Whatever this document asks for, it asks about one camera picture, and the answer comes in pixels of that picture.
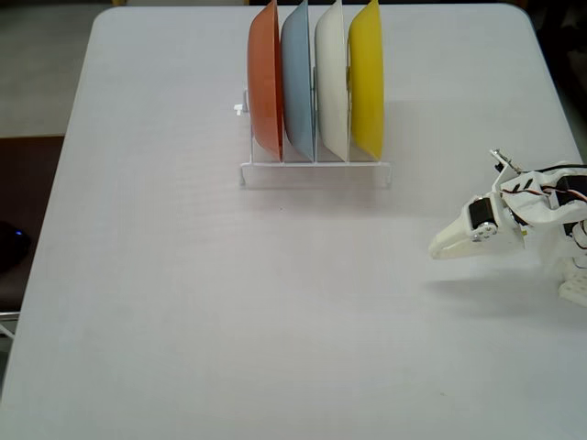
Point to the orange plate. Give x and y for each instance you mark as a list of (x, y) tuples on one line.
[(263, 82)]

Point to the white plate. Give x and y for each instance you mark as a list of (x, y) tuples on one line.
[(330, 82)]

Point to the blue-grey plate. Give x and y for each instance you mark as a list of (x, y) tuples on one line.
[(298, 78)]

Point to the white metal frame leg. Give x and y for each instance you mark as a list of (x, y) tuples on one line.
[(9, 315)]

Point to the wrist camera on white bracket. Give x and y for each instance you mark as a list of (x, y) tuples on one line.
[(501, 158)]

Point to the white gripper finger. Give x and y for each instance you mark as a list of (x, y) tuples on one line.
[(458, 249), (454, 231)]

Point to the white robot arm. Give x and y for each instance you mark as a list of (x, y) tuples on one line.
[(536, 208)]

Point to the black computer mouse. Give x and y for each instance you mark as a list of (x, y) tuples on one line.
[(14, 245)]

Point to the yellow plate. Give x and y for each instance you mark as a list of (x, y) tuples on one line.
[(367, 82)]

